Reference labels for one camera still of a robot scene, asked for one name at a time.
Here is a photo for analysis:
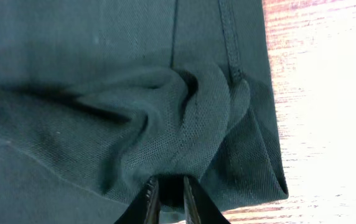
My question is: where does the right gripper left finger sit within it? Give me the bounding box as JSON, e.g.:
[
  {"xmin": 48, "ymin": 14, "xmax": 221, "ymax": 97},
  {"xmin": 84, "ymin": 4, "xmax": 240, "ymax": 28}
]
[{"xmin": 115, "ymin": 177, "xmax": 161, "ymax": 224}]

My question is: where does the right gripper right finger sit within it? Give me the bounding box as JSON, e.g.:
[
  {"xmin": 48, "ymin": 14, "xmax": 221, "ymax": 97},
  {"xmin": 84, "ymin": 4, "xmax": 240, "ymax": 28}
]
[{"xmin": 184, "ymin": 176, "xmax": 230, "ymax": 224}]

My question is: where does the black t-shirt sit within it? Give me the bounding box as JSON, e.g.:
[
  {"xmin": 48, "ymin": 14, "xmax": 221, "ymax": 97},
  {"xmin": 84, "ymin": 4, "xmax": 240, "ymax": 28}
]
[{"xmin": 0, "ymin": 0, "xmax": 288, "ymax": 223}]

